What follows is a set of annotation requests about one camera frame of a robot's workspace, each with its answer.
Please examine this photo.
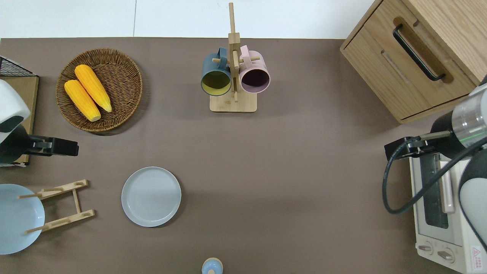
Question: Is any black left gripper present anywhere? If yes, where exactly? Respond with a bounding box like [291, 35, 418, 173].
[0, 126, 79, 165]

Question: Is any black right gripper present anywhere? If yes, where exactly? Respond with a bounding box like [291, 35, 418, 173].
[384, 111, 468, 161]

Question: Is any gray round plate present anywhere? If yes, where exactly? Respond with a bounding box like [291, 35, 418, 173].
[121, 166, 182, 228]

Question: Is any low wooden plate rack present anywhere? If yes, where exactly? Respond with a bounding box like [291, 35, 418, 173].
[17, 179, 95, 234]

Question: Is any light blue round plate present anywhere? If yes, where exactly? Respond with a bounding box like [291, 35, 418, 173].
[0, 184, 45, 255]

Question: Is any yellow corn cob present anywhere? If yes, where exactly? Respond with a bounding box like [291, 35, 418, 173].
[64, 79, 102, 122]
[74, 64, 113, 113]

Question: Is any wooden drawer cabinet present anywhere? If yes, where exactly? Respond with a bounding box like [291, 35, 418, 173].
[340, 0, 487, 124]

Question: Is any white toaster oven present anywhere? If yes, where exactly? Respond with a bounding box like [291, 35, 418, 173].
[409, 152, 487, 274]

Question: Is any brown wicker basket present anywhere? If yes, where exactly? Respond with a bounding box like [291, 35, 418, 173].
[56, 48, 143, 133]

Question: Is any brown table mat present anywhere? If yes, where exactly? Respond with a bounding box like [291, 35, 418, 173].
[0, 37, 487, 274]

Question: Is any pink mug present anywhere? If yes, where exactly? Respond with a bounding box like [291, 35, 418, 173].
[239, 45, 271, 94]

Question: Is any wooden mug tree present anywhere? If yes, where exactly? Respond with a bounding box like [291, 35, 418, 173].
[209, 2, 261, 113]

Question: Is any dark blue mug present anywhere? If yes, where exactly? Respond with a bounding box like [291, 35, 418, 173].
[201, 47, 232, 97]

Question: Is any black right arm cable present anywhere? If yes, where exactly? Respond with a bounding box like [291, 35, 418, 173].
[382, 136, 487, 215]

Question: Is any black wire grid box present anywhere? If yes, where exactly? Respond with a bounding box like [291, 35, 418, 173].
[0, 56, 39, 168]

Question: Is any black cabinet handle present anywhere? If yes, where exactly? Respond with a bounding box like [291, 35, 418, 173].
[393, 24, 446, 81]

